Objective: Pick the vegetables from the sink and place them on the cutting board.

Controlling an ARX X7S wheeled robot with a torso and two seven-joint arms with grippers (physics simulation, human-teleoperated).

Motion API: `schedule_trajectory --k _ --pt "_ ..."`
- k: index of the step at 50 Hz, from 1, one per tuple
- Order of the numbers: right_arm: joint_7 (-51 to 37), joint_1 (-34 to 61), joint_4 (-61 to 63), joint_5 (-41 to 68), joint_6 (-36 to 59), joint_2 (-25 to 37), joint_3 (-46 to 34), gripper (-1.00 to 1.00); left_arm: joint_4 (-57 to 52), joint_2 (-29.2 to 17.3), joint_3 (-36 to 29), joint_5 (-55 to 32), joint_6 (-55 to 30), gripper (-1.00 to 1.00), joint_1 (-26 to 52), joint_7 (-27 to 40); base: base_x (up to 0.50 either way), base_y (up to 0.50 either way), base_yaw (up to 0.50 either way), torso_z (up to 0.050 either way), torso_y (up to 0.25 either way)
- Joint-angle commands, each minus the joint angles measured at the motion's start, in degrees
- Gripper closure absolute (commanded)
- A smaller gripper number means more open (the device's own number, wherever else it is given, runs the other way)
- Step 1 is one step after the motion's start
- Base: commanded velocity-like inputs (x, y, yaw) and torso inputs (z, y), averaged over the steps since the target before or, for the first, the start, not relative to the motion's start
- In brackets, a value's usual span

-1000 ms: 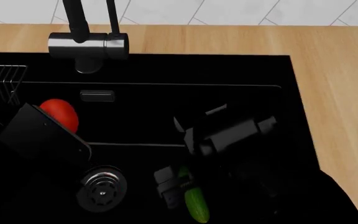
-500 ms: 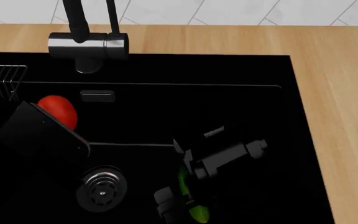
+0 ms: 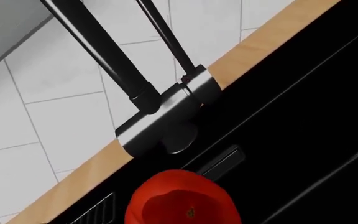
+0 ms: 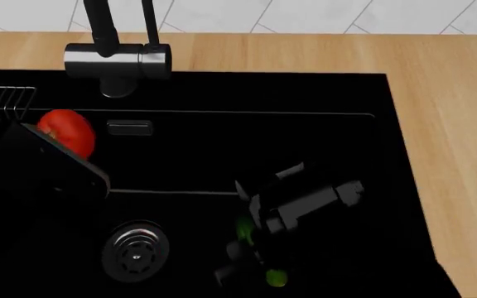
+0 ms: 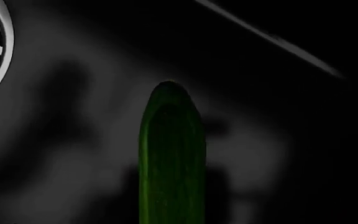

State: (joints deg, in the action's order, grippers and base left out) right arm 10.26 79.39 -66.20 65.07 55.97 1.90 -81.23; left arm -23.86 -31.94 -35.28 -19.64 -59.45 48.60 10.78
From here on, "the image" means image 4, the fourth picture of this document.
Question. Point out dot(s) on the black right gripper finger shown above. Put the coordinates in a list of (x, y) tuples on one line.
[(238, 271), (242, 251)]

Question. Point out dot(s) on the green cucumber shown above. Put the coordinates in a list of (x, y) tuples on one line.
[(246, 231)]

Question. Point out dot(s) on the black and steel faucet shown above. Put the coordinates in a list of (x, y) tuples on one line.
[(110, 62)]

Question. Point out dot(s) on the red tomato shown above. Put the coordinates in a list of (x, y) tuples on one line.
[(70, 130)]

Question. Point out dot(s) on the rectangular sink overflow plate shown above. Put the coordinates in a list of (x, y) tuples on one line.
[(130, 127)]

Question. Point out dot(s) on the steel sink drain strainer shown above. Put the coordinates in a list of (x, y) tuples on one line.
[(135, 252)]

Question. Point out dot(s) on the black kitchen sink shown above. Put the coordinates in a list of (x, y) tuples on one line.
[(205, 149)]

